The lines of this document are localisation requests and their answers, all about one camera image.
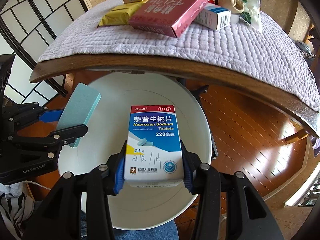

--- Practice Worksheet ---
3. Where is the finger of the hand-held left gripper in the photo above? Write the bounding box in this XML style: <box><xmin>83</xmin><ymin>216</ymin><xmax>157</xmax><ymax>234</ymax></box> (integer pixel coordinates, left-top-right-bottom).
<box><xmin>7</xmin><ymin>124</ymin><xmax>89</xmax><ymax>160</ymax></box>
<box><xmin>2</xmin><ymin>102</ymin><xmax>65</xmax><ymax>132</ymax></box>

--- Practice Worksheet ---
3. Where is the white blue red-top medicine box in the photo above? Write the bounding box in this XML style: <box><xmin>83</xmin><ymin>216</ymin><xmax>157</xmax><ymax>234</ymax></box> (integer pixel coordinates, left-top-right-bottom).
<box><xmin>124</xmin><ymin>104</ymin><xmax>186</xmax><ymax>188</ymax></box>

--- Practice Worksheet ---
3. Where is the large red box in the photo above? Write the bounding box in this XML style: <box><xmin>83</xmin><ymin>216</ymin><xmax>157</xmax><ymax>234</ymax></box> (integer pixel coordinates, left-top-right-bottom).
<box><xmin>128</xmin><ymin>0</ymin><xmax>209</xmax><ymax>38</ymax></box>

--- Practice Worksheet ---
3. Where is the wooden table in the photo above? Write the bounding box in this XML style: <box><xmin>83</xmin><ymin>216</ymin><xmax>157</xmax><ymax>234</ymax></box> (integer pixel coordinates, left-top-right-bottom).
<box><xmin>29</xmin><ymin>51</ymin><xmax>320</xmax><ymax>138</ymax></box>

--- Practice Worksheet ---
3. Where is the clear plastic packet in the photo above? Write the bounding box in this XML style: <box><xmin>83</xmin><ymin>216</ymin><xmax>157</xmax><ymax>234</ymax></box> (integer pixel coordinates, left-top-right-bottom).
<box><xmin>239</xmin><ymin>0</ymin><xmax>263</xmax><ymax>33</ymax></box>

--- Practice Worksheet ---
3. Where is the black metal stand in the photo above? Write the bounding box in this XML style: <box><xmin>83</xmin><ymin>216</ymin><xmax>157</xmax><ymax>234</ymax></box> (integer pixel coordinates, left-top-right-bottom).
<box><xmin>175</xmin><ymin>79</ymin><xmax>217</xmax><ymax>159</ymax></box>

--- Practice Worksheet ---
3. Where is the white round bucket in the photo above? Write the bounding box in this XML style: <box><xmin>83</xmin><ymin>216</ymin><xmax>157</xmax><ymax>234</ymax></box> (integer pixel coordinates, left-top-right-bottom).
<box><xmin>57</xmin><ymin>72</ymin><xmax>213</xmax><ymax>229</ymax></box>

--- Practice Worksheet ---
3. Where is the clear wrapped cracker packet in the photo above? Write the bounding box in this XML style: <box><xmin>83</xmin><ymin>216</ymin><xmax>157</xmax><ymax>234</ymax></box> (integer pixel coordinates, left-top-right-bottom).
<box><xmin>219</xmin><ymin>0</ymin><xmax>245</xmax><ymax>14</ymax></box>

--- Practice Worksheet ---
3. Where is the thin white cable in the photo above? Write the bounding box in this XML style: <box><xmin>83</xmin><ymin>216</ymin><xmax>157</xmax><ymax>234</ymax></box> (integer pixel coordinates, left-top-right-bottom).
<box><xmin>26</xmin><ymin>181</ymin><xmax>58</xmax><ymax>190</ymax></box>

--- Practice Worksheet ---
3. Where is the teal sponge block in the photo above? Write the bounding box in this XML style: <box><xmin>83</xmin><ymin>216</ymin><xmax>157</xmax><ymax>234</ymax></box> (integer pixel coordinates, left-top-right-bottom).
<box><xmin>55</xmin><ymin>82</ymin><xmax>102</xmax><ymax>148</ymax></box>

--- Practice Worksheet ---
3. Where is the yellow foil packet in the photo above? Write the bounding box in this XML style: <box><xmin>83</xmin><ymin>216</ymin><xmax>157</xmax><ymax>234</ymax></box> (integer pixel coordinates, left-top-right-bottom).
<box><xmin>97</xmin><ymin>0</ymin><xmax>149</xmax><ymax>28</ymax></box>

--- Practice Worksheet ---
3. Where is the striped cloth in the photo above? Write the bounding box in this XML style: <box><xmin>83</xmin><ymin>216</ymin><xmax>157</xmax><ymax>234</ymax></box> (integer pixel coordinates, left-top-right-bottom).
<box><xmin>0</xmin><ymin>184</ymin><xmax>35</xmax><ymax>238</ymax></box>

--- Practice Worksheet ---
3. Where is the black framed folding screen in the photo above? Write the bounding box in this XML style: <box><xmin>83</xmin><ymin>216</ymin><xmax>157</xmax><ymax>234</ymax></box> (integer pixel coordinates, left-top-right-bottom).
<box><xmin>0</xmin><ymin>0</ymin><xmax>93</xmax><ymax>105</ymax></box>

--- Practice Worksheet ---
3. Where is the small white blue-band box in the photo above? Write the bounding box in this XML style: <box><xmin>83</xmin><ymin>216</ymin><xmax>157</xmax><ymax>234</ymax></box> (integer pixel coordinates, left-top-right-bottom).
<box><xmin>194</xmin><ymin>2</ymin><xmax>232</xmax><ymax>31</ymax></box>

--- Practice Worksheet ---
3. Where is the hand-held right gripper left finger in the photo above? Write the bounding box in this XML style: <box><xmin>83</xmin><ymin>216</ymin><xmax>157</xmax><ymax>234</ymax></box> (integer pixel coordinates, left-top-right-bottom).
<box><xmin>22</xmin><ymin>140</ymin><xmax>130</xmax><ymax>240</ymax></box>

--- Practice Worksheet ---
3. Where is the person's jeans leg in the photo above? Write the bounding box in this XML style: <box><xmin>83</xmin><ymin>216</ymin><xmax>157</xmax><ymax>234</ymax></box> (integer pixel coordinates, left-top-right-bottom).
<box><xmin>112</xmin><ymin>221</ymin><xmax>180</xmax><ymax>240</ymax></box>

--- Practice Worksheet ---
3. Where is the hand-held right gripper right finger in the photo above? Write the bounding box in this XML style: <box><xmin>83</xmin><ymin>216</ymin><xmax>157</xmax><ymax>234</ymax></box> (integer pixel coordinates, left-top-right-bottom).
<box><xmin>180</xmin><ymin>140</ymin><xmax>285</xmax><ymax>240</ymax></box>

